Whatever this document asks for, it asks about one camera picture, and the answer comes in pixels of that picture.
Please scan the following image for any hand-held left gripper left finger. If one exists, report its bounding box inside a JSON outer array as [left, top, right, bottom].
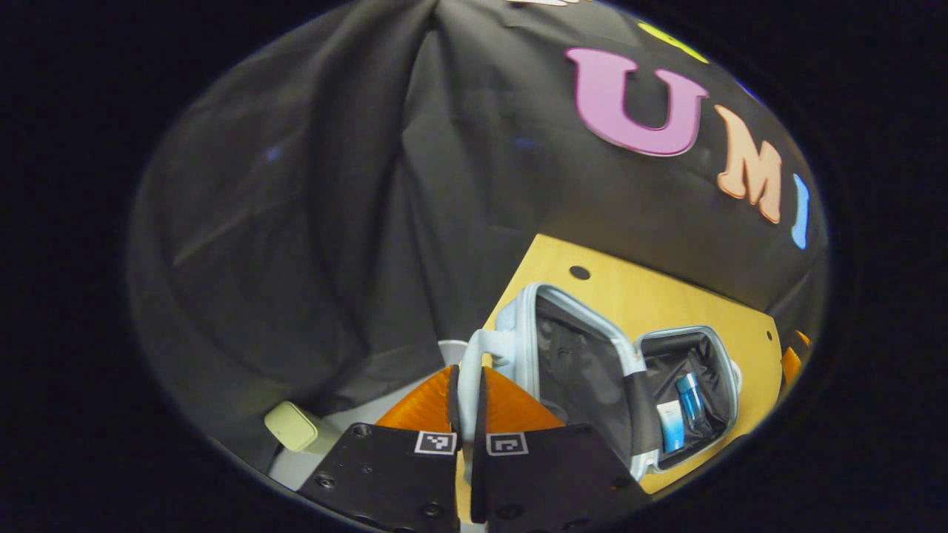
[[296, 365, 462, 533]]

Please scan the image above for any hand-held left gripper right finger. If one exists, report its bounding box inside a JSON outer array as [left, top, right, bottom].
[[470, 366, 653, 533]]

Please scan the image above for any light blue suitcase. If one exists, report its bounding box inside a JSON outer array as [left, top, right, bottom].
[[456, 281, 744, 483]]

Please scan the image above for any blue skin care bottle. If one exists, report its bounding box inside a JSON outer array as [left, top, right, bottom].
[[675, 372, 709, 435]]

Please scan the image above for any white and blue tube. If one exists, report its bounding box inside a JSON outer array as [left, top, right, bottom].
[[655, 399, 687, 455]]

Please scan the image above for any pale green box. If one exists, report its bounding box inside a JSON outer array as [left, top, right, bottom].
[[264, 400, 342, 455]]

